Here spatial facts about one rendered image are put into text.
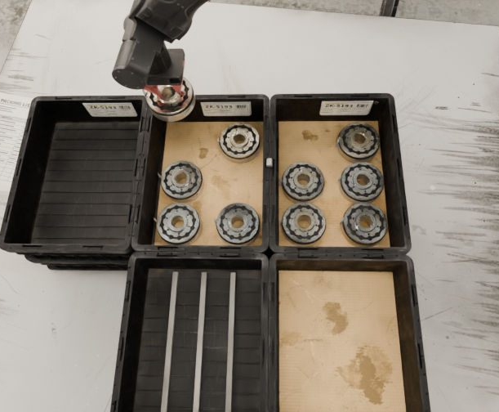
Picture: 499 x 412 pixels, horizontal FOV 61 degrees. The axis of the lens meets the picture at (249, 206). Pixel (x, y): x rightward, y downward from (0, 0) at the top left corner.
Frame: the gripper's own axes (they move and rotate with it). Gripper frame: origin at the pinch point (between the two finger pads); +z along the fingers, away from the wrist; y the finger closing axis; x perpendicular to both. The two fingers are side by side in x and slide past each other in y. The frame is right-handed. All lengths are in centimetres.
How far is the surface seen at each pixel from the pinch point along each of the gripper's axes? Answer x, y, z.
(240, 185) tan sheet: -12.5, 14.2, 22.6
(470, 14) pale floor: 123, 123, 112
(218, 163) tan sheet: -6.4, 8.2, 22.7
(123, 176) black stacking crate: -10.7, -16.1, 22.3
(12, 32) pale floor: 110, -128, 107
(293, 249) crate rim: -31.0, 27.4, 12.3
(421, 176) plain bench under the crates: -3, 64, 37
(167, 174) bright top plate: -11.2, -3.8, 19.5
